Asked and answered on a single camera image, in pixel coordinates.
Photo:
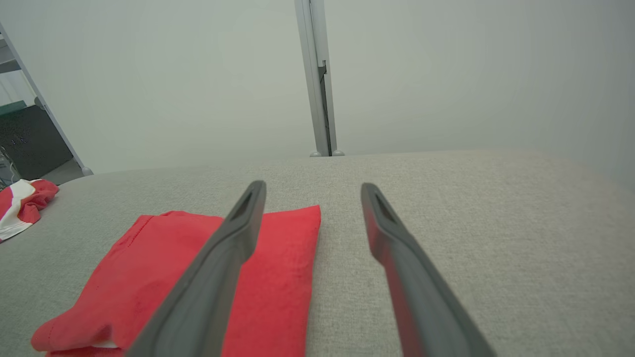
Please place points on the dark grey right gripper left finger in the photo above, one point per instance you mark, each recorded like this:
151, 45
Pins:
208, 297

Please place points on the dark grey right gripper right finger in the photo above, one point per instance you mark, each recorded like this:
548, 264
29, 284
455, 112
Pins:
421, 297

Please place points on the red Bulls basketball jersey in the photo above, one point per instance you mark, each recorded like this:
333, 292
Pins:
278, 277

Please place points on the red white-striped shorts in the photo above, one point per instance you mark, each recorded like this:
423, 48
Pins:
30, 203

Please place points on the black cabinet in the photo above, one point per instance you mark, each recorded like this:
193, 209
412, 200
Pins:
30, 139

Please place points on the grey metal rack frame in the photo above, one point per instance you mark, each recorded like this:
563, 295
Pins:
49, 119

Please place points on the grey partition wall post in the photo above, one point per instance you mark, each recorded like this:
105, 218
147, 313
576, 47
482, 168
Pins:
315, 74

